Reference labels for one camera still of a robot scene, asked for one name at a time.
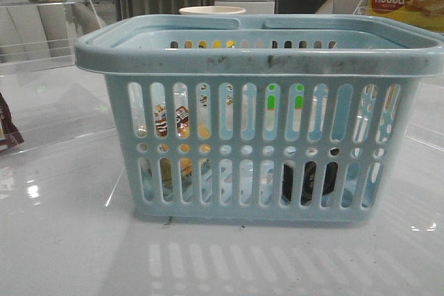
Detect packaged bread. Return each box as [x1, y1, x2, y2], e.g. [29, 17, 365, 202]
[134, 91, 213, 203]

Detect light blue plastic basket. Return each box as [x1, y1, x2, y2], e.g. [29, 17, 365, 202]
[75, 15, 443, 223]

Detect yellow popcorn paper cup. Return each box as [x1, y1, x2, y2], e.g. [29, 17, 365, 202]
[178, 6, 246, 51]

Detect clear acrylic display shelf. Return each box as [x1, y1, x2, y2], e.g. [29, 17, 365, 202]
[1, 0, 116, 159]

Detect grey armchair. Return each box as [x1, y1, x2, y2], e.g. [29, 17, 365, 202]
[315, 0, 367, 15]

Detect red almond cookie packet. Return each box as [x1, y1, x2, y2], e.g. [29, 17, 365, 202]
[0, 94, 24, 151]

